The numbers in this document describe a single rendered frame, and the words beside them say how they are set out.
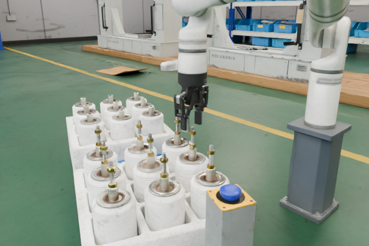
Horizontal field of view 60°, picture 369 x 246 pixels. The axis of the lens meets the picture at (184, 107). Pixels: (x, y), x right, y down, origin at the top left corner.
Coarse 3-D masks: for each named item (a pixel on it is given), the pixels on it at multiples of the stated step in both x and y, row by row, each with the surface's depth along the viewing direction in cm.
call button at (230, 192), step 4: (228, 184) 61; (232, 184) 61; (220, 188) 60; (224, 188) 59; (228, 188) 59; (232, 188) 59; (236, 188) 59; (240, 188) 59; (220, 192) 59; (224, 192) 58; (228, 192) 58; (232, 192) 58; (236, 192) 58; (240, 192) 58; (224, 196) 58; (228, 196) 57; (232, 196) 57; (236, 196) 58; (240, 196) 58; (232, 200) 58
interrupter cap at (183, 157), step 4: (180, 156) 89; (184, 156) 90; (200, 156) 89; (204, 156) 89; (180, 160) 87; (184, 160) 87; (188, 160) 87; (192, 160) 88; (196, 160) 87; (200, 160) 87; (204, 160) 87; (192, 164) 85; (196, 164) 86
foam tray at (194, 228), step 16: (80, 176) 93; (80, 192) 85; (80, 208) 78; (144, 208) 80; (80, 224) 73; (144, 224) 73; (192, 224) 73; (128, 240) 68; (144, 240) 68; (160, 240) 68; (176, 240) 70; (192, 240) 72
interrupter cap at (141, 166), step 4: (144, 160) 87; (156, 160) 87; (140, 164) 85; (144, 164) 85; (156, 164) 86; (160, 164) 85; (140, 168) 83; (144, 168) 83; (148, 168) 83; (152, 168) 83; (156, 168) 83; (160, 168) 83; (148, 172) 81; (152, 172) 81
